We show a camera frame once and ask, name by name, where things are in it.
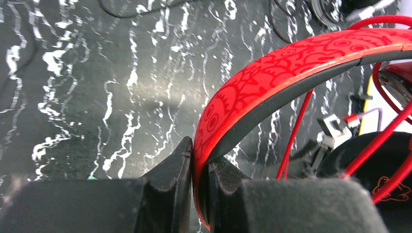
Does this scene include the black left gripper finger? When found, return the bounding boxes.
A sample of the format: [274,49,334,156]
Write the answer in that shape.
[0,136,193,233]

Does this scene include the red headphones with cable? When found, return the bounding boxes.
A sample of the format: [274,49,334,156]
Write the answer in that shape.
[192,15,412,227]

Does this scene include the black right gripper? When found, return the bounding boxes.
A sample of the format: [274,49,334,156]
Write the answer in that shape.
[206,114,388,233]

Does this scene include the yellow framed whiteboard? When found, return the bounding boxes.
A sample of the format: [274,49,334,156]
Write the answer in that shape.
[359,78,397,135]

